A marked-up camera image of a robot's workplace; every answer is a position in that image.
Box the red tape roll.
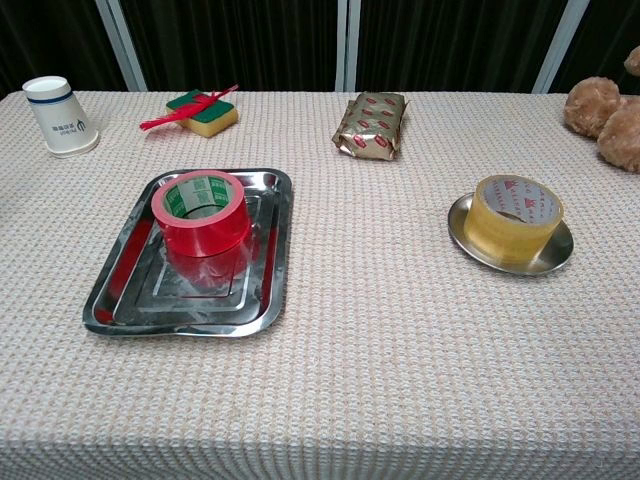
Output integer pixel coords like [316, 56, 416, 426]
[151, 169, 252, 259]

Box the yellow clear tape roll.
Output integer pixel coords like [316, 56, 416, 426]
[463, 174, 565, 265]

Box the gold foil snack package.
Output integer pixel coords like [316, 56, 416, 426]
[331, 91, 410, 162]

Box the beige woven tablecloth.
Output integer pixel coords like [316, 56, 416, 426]
[0, 90, 640, 480]

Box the green yellow sponge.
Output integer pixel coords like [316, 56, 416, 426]
[165, 89, 240, 139]

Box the rectangular steel tray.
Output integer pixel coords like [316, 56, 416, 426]
[82, 167, 294, 339]

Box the red feather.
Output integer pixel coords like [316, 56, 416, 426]
[139, 84, 240, 132]

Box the black pleated partition panel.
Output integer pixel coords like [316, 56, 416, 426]
[356, 0, 569, 94]
[0, 0, 125, 100]
[119, 0, 339, 92]
[549, 0, 640, 96]

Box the round steel plate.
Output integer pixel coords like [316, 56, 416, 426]
[447, 191, 575, 277]

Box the white paper cup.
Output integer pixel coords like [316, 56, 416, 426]
[22, 75, 101, 160]

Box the brown teddy bear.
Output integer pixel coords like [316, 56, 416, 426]
[563, 45, 640, 175]

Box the grey partition frame post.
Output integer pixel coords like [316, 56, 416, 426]
[333, 0, 362, 92]
[531, 0, 591, 95]
[94, 0, 149, 92]

